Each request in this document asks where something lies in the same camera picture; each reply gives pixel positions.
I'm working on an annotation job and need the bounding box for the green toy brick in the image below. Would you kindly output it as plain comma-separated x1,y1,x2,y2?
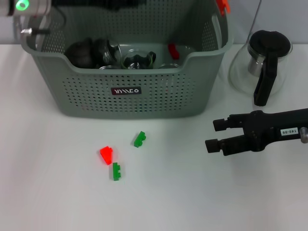
112,162,122,181
133,131,147,148

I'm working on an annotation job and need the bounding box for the glass teapot black lid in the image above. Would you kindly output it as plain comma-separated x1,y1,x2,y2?
228,30,294,107

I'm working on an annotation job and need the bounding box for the grey perforated storage basket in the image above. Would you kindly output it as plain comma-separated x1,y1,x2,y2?
20,0,234,120

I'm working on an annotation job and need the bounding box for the left gripper cable with plug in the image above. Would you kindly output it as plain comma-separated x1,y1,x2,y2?
20,7,67,37

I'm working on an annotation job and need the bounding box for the orange basket handle clip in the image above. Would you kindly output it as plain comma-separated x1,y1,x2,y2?
216,0,231,15

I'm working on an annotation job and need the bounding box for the red sloped toy brick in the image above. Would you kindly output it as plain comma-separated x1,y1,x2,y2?
100,146,114,166

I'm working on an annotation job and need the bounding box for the dark red long brick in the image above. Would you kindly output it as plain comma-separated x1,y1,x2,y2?
167,43,180,60

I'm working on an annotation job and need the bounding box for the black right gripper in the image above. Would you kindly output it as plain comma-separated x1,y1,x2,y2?
205,108,308,157

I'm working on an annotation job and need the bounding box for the thin grey wall cable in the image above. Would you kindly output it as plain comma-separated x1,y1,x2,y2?
249,0,263,33

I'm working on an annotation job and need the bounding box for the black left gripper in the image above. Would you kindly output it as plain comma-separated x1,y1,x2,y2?
51,0,154,12

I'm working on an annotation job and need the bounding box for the dark clay teapot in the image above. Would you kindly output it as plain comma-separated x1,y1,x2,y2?
64,38,94,69

